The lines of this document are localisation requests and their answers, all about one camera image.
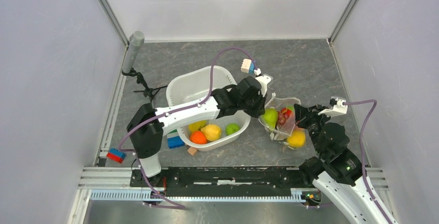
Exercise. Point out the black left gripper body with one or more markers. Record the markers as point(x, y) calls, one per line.
point(253, 107)

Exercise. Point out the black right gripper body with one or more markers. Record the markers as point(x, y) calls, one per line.
point(310, 120)

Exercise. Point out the yellow apple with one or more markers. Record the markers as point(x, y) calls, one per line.
point(297, 139)

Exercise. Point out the red orange mango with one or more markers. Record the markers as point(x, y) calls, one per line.
point(286, 112)

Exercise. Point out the green pear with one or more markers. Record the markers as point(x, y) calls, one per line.
point(270, 117)

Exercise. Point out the red grape bunch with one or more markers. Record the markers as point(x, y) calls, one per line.
point(281, 120)

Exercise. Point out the clear dotted zip bag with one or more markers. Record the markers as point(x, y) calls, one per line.
point(280, 135)

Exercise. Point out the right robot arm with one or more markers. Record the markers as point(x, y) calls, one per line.
point(335, 170)

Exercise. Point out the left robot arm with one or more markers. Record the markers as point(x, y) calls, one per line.
point(147, 128)

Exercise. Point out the small green lime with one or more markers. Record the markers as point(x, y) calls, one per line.
point(232, 128)

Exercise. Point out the white and blue block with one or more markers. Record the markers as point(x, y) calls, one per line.
point(247, 66)

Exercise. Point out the yellow bumpy lemon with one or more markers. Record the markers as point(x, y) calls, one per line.
point(212, 132)

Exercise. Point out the yellow starfruit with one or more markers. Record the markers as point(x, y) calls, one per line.
point(196, 126)

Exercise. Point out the orange fruit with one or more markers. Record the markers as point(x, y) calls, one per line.
point(198, 137)

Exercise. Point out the white plastic basket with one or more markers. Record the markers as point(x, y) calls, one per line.
point(194, 86)

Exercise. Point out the small wooden cube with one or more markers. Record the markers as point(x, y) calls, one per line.
point(192, 151)

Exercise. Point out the blue green stacked blocks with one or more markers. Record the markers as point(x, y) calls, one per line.
point(174, 140)

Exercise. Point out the black microphone tripod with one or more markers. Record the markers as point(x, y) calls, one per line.
point(148, 92)

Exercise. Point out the grey microphone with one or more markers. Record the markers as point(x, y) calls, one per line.
point(136, 41)

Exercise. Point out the red blue block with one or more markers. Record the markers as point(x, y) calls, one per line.
point(116, 155)

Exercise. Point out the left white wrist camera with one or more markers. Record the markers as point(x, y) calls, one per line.
point(264, 79)

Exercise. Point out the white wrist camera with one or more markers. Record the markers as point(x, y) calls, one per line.
point(264, 79)
point(337, 107)

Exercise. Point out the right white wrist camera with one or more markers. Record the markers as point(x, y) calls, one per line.
point(337, 107)

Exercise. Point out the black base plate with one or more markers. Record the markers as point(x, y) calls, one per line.
point(271, 181)

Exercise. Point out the aluminium rail frame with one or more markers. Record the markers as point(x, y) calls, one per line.
point(108, 183)

